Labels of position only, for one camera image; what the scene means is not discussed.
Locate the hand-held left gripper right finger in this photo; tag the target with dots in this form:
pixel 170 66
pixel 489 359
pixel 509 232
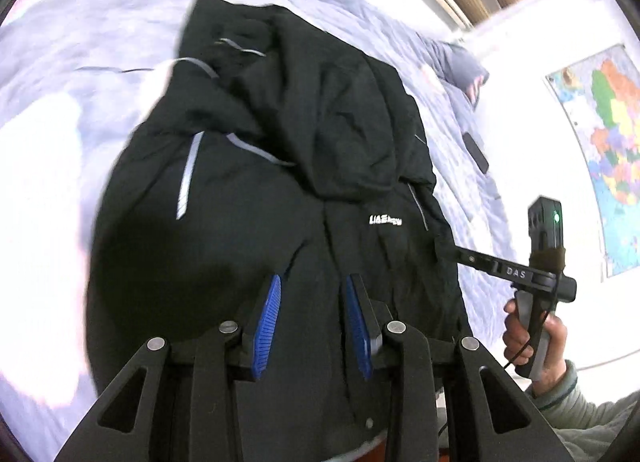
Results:
pixel 360 327

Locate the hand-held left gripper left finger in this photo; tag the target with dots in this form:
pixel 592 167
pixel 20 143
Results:
pixel 265 327

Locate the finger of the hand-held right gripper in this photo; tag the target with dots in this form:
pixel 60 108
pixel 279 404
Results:
pixel 490 264

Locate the black hooded jacket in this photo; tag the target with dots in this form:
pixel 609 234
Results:
pixel 300 142

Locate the person's right forearm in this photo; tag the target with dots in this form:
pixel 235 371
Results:
pixel 590 412

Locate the person's right hand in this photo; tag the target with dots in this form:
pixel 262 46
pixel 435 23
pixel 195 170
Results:
pixel 556 347

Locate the black phone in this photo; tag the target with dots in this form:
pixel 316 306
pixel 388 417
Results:
pixel 476 151

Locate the orange cloth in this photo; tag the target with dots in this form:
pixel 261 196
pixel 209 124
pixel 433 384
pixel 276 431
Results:
pixel 367 449

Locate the grey pillow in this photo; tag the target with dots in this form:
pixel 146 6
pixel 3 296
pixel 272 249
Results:
pixel 460 65

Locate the grey floral blanket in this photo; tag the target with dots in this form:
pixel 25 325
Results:
pixel 350 2

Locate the wall map poster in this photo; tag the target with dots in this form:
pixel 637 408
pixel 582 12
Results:
pixel 607 142

